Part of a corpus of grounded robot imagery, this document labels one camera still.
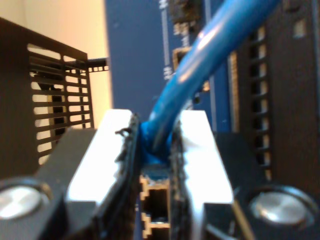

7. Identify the blue network cable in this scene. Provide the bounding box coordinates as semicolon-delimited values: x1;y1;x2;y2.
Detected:
139;0;282;182

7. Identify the black server unit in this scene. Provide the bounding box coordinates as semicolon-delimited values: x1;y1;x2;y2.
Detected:
228;0;320;191

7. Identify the black slotted metal panel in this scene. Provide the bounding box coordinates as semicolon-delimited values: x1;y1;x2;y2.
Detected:
0;16;110;176

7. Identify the blue network switch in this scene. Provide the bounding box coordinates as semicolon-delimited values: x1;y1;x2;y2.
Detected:
104;0;242;240

